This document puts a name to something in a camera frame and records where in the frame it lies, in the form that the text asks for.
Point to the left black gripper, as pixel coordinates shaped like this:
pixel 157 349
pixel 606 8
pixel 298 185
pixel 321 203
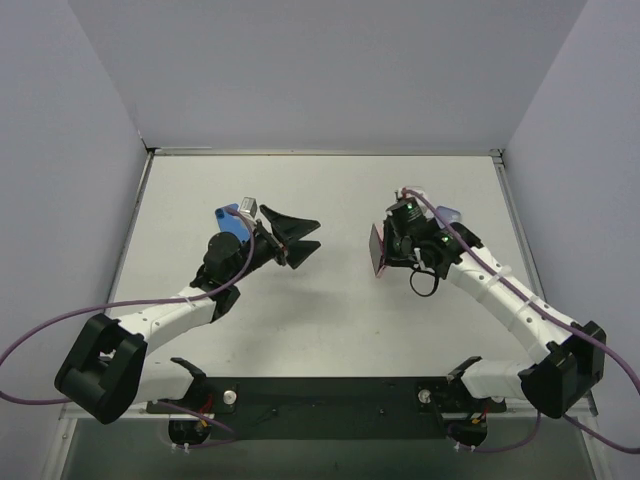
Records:
pixel 275 244

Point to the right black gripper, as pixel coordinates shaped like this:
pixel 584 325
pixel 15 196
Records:
pixel 378 251

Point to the pink phone case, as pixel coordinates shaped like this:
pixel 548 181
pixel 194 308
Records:
pixel 377 249

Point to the lavender phone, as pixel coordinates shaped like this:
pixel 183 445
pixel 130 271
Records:
pixel 445 215

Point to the blue phone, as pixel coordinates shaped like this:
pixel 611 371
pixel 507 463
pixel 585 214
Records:
pixel 231 224

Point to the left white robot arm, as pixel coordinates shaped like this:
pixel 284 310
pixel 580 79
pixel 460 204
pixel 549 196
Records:
pixel 106 371

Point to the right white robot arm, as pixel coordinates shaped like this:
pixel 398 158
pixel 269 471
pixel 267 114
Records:
pixel 564 357

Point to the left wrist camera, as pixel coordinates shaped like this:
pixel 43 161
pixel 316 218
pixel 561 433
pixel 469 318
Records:
pixel 248 208

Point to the aluminium frame rail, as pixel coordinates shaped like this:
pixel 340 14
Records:
pixel 561 201

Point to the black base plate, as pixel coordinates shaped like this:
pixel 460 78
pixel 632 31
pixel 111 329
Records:
pixel 335 408

